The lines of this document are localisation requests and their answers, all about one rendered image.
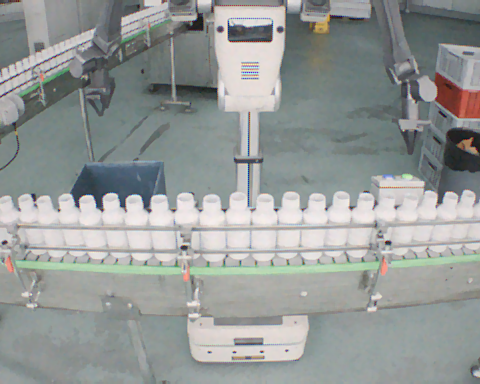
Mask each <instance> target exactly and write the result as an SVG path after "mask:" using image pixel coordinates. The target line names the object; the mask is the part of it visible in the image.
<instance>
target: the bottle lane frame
mask: <svg viewBox="0 0 480 384"><path fill-rule="evenodd" d="M462 252H463V251H462ZM473 252H474V251H473ZM427 256H428V257H427V258H418V257H415V259H405V258H404V257H403V259H402V260H396V261H392V260H391V262H392V263H391V264H392V267H391V268H388V267H387V270H386V273H385V274H384V275H382V278H381V281H380V285H379V288H378V291H379V292H380V294H381V298H380V300H379V301H378V303H377V307H378V310H384V309H395V308H406V307H416V306H418V305H428V304H438V303H447V302H456V301H465V300H474V299H476V298H480V253H477V254H476V253H475V252H474V254H470V255H466V254H464V252H463V255H461V256H454V254H453V253H451V256H447V257H442V255H441V254H440V256H439V257H431V258H430V256H429V255H428V254H427ZM26 258H27V257H26ZM26 258H25V259H24V260H15V262H16V266H17V268H18V270H19V272H20V274H21V277H22V281H23V282H24V284H25V287H26V289H28V290H30V286H31V284H32V282H33V280H32V278H31V275H30V274H29V272H30V271H35V273H36V275H37V278H38V280H36V284H40V286H41V289H42V292H40V296H39V297H38V301H36V302H37V304H38V307H37V308H42V309H52V310H70V311H80V312H91V313H103V314H105V313H104V309H103V306H102V302H101V300H103V298H104V297H105V296H110V297H125V298H131V299H133V300H134V301H135V302H137V306H138V312H139V315H144V316H162V317H186V318H189V310H188V307H187V300H186V291H185V281H184V276H183V274H182V273H181V271H182V268H181V266H178V263H177V262H176V265H175V266H162V262H161V263H160V265H159V266H151V265H147V262H145V264H144V265H143V266H133V265H132V261H131V262H130V265H129V266H128V265H118V260H117V261H116V263H115V264H114V265H107V264H104V260H103V261H102V262H101V263H100V264H90V263H89V262H90V259H89V260H88V263H76V260H77V258H76V260H75V261H74V263H71V262H65V263H64V262H63V259H64V258H63V259H62V261H61V262H60V263H57V262H51V257H50V259H49V260H48V262H42V261H39V260H38V259H36V261H28V260H26ZM2 259H3V257H2ZM2 259H1V258H0V262H1V260H2ZM379 263H380V261H378V260H377V259H375V262H365V261H364V260H363V258H362V259H361V262H356V263H350V261H349V259H347V263H335V261H334V260H332V263H331V264H320V262H319V260H318V262H317V265H305V264H304V260H303V263H302V264H301V265H296V266H290V265H289V262H287V265H286V266H274V265H273V262H271V265H270V266H258V265H257V262H255V265H254V266H242V265H241V262H239V265H238V266H232V267H226V265H225V262H223V265H222V267H210V266H209V262H207V266H206V267H194V266H192V267H189V268H190V277H191V279H192V290H193V298H195V290H196V289H197V288H195V283H194V280H193V278H201V288H200V290H199V291H202V292H203V300H201V301H200V305H199V313H201V317H230V318H250V317H276V316H300V315H322V314H340V313H350V312H357V311H366V304H368V301H369V290H370V288H371V286H372V285H373V283H374V282H373V278H374V275H375V273H377V271H378V267H379ZM21 292H22V291H21V290H20V287H19V284H18V282H17V280H16V278H15V276H14V273H13V272H12V273H11V272H10V271H9V270H8V267H7V265H6V263H5V265H4V266H1V265H0V304H1V305H5V304H7V305H16V306H24V307H27V302H26V299H25V298H23V297H22V294H21Z"/></svg>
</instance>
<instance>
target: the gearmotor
mask: <svg viewBox="0 0 480 384"><path fill-rule="evenodd" d="M24 105H25V104H24V102H23V100H22V99H21V98H20V96H17V95H15V94H12V95H11V96H8V97H7V98H5V99H3V100H1V101H0V129H1V128H3V127H4V126H6V125H8V126H9V125H11V124H13V125H14V127H15V128H14V130H15V134H16V135H15V136H16V138H17V144H18V149H19V140H18V133H17V130H16V126H15V125H16V122H15V121H16V120H18V119H19V116H21V115H22V114H24V112H25V107H24ZM0 144H1V139H0ZM18 149H17V152H16V154H15V157H16V156H17V154H18ZM15 157H14V158H12V160H10V162H9V163H7V165H5V166H4V167H3V168H5V167H7V166H8V165H9V164H10V163H11V162H12V161H13V160H14V159H15ZM3 168H0V170H2V169H3Z"/></svg>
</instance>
